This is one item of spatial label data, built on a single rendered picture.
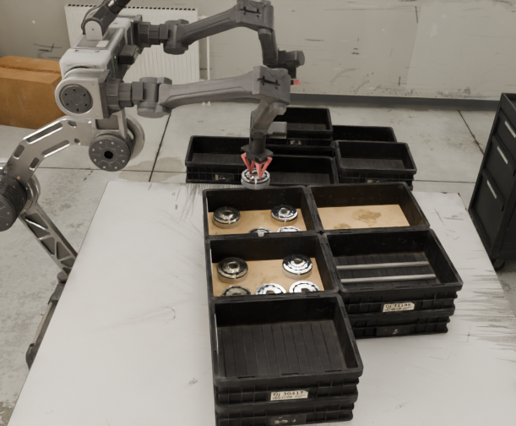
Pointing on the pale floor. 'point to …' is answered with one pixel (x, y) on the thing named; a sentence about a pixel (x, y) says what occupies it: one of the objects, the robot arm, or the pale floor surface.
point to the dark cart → (510, 183)
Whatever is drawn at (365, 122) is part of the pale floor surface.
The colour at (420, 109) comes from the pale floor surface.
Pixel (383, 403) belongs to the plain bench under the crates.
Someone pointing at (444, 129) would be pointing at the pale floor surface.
